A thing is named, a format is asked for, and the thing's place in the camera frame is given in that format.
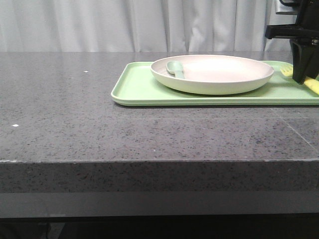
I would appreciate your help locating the light green serving tray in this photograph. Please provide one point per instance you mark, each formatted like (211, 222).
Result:
(137, 87)

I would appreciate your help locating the beige round plate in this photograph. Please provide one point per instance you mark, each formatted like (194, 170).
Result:
(214, 74)

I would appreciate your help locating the white curtain backdrop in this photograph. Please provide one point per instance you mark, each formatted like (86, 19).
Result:
(139, 25)

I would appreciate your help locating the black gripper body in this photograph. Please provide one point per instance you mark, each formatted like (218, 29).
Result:
(306, 24)

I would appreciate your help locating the yellow plastic fork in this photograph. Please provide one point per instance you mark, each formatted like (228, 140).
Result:
(310, 83)

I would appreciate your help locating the sage green spoon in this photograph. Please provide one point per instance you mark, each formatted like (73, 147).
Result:
(175, 68)

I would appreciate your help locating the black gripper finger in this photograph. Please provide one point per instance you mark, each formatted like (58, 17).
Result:
(305, 59)

